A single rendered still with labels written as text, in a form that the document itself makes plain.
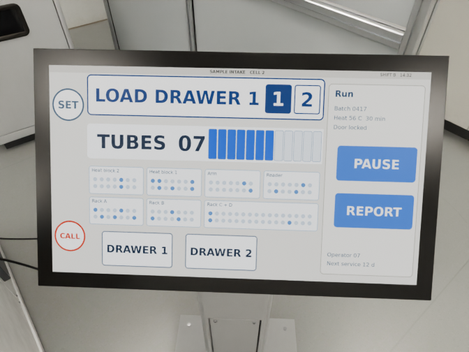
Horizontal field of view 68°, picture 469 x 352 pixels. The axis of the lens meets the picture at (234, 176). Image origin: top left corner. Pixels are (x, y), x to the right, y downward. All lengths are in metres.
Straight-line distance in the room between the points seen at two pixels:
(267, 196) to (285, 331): 1.06
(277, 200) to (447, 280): 1.45
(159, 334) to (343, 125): 1.22
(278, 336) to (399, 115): 1.12
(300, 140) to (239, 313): 0.47
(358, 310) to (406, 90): 1.23
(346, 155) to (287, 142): 0.08
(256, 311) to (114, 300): 0.93
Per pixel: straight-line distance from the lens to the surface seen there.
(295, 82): 0.45
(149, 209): 0.47
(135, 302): 1.59
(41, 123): 0.51
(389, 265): 0.50
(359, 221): 0.47
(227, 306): 0.78
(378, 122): 0.47
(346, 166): 0.46
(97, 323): 1.60
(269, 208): 0.45
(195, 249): 0.47
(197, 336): 1.45
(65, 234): 0.51
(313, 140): 0.45
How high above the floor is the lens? 1.39
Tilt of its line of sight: 45 degrees down
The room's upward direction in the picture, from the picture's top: straight up
